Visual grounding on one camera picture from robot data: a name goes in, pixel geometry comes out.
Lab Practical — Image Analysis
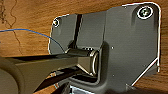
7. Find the thin blue cable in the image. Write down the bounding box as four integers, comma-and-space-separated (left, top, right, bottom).
0, 27, 66, 53

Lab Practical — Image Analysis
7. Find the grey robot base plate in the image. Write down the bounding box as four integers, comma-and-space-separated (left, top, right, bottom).
48, 1, 162, 92

